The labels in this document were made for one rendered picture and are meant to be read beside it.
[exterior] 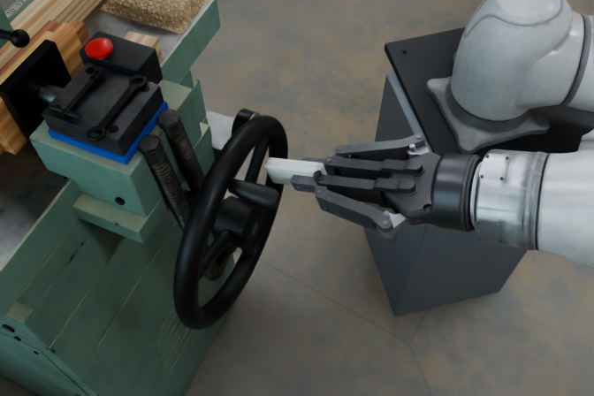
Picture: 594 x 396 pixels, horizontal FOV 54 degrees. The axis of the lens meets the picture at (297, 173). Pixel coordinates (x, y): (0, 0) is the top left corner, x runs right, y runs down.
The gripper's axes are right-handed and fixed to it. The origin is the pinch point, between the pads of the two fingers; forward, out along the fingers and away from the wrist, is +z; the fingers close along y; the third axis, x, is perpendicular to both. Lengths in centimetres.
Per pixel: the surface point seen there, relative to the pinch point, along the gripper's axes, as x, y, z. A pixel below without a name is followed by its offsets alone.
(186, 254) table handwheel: -0.4, 13.0, 7.7
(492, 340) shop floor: 101, -32, -7
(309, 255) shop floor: 84, -37, 43
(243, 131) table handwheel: -4.2, -1.9, 6.4
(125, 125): -12.3, 5.8, 13.6
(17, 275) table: -3.0, 21.2, 25.5
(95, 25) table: -10.2, -14.9, 37.0
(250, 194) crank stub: -1.4, 4.7, 3.2
